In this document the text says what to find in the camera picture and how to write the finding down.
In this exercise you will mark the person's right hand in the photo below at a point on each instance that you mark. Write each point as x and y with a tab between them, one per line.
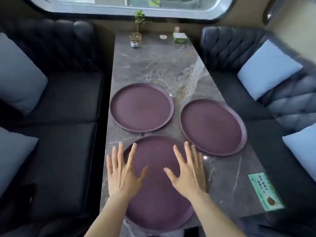
191	180

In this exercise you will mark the person's left hand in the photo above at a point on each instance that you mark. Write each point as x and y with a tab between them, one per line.
123	180

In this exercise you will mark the round purple tray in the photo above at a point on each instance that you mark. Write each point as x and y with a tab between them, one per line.
142	108
212	127
156	194

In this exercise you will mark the green table sticker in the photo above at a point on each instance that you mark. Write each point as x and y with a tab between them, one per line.
264	190

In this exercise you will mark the black tufted leather sofa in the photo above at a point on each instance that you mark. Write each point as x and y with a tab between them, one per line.
61	101
227	46

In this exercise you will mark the light blue cushion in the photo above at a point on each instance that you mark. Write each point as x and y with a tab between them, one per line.
17	76
303	148
12	157
269	69

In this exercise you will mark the grey marble table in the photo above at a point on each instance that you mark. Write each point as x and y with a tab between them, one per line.
160	64

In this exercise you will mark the small white device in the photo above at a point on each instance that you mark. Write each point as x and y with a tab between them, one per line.
134	44

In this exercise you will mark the green tissue box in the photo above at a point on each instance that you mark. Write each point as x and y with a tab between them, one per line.
179	37

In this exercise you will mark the clear glass ashtray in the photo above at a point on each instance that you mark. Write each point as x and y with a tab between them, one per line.
135	37

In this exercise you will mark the small white round disc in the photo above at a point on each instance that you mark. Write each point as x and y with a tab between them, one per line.
163	36

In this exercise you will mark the small beige bottle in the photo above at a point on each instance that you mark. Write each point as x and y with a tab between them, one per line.
176	29

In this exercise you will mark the green plant in glass vase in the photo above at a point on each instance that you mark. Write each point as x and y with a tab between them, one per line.
138	18

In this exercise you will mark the large rounded silver window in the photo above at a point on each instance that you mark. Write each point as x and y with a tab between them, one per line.
123	3

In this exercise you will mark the rounded dark side window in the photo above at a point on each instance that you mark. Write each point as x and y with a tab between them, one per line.
271	9

